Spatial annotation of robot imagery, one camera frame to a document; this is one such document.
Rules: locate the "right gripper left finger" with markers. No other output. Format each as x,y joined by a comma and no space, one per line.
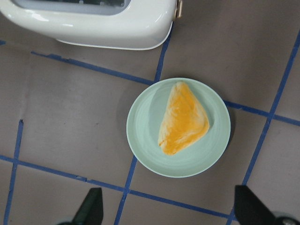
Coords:
91,211

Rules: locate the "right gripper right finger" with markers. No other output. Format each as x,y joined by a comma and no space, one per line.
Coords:
249,210

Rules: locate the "white toaster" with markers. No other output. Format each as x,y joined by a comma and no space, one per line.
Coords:
116,24

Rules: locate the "light green plate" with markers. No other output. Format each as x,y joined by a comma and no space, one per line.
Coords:
146,115

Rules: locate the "triangular bread on plate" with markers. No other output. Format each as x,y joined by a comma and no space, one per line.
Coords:
185,120

